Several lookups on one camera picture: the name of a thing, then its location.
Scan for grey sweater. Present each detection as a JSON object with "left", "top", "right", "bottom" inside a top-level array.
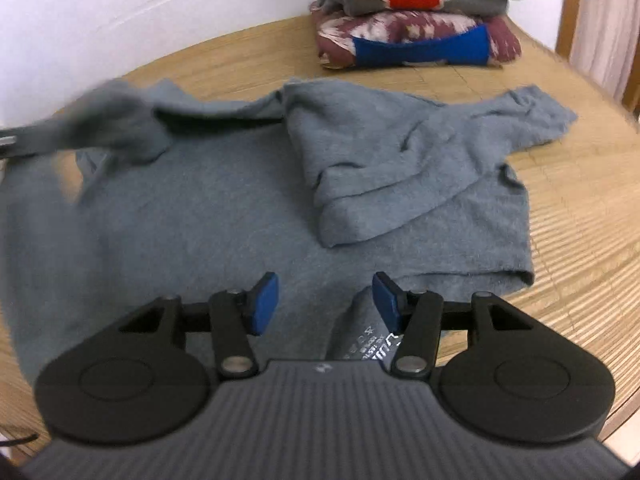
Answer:
[{"left": 0, "top": 77, "right": 579, "bottom": 386}]

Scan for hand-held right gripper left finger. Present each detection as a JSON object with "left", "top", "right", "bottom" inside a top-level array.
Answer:
[{"left": 119, "top": 272, "right": 279, "bottom": 380}]

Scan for black cable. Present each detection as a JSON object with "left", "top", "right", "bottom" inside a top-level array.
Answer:
[{"left": 0, "top": 432, "right": 39, "bottom": 450}]

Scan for maroon patterned blue folded garment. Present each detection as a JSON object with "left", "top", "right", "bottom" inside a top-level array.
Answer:
[{"left": 310, "top": 2, "right": 523, "bottom": 70}]

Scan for wooden frame post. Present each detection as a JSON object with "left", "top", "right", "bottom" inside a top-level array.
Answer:
[
  {"left": 556, "top": 0, "right": 584, "bottom": 59},
  {"left": 621, "top": 55, "right": 640, "bottom": 117}
]

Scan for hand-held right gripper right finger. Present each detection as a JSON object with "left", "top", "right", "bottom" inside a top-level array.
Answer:
[{"left": 372, "top": 271, "right": 532, "bottom": 380}]

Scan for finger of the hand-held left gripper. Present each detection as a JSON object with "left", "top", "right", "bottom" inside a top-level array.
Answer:
[{"left": 0, "top": 127, "right": 54, "bottom": 161}]

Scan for pale striped curtain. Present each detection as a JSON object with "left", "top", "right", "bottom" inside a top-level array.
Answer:
[{"left": 570, "top": 0, "right": 640, "bottom": 106}]

